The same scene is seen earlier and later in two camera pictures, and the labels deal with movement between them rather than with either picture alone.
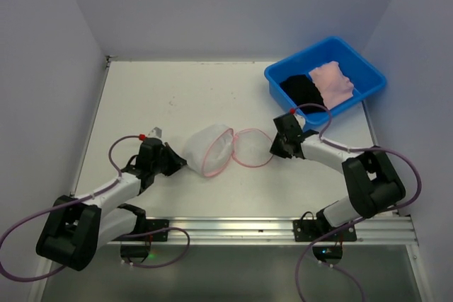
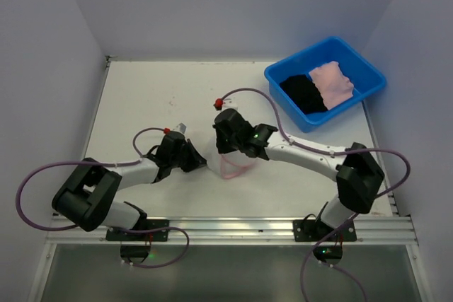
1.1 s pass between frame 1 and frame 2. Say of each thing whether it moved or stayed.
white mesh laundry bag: moved
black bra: stayed
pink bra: stayed
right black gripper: moved
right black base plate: stayed
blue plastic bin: stayed
